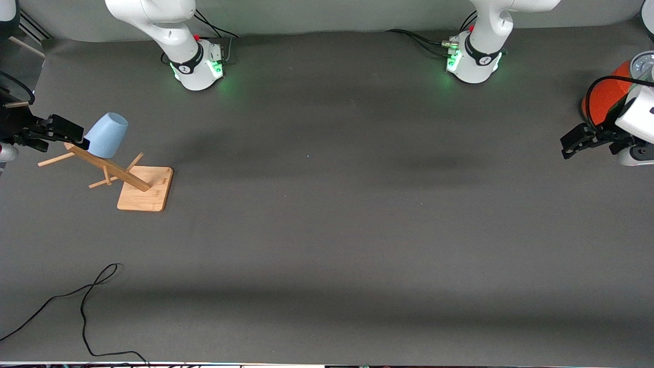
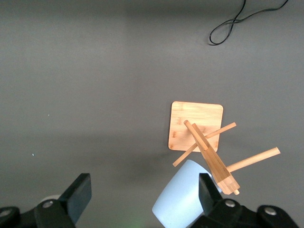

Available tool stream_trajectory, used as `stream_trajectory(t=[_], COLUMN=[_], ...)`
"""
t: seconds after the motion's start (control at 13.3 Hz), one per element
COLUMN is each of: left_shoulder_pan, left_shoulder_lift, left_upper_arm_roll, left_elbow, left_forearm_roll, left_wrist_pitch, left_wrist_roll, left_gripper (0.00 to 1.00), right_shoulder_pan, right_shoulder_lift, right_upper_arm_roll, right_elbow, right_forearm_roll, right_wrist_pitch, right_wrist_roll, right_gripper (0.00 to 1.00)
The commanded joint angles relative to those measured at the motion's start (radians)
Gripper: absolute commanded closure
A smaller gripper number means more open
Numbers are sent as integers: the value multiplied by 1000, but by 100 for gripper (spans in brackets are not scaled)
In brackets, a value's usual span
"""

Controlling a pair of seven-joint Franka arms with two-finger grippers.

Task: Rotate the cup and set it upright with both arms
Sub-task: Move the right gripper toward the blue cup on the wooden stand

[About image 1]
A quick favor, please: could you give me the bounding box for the wooden cup rack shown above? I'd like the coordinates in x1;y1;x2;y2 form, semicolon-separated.
37;141;174;212

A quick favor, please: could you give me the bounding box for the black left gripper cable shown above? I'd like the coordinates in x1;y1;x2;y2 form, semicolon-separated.
585;76;654;128

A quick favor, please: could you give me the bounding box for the thin wooden strip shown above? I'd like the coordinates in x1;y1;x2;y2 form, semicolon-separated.
8;36;46;59

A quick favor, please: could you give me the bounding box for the orange cylinder with grey top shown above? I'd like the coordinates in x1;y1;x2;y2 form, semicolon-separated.
581;51;654;128

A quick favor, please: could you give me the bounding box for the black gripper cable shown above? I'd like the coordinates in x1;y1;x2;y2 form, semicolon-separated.
0;71;35;105
585;76;654;128

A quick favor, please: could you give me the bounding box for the aluminium frame rail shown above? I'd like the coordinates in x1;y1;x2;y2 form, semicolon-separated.
15;9;53;41

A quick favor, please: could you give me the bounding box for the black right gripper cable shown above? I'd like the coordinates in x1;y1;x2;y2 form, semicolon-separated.
0;71;35;105

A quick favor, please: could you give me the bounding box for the light blue cup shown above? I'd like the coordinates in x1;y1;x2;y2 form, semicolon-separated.
84;112;129;158

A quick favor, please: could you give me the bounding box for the thin black table cable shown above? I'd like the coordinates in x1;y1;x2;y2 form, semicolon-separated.
0;263;150;366

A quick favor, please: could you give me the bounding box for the black right arm base cable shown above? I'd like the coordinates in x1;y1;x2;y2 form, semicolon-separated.
193;9;239;39

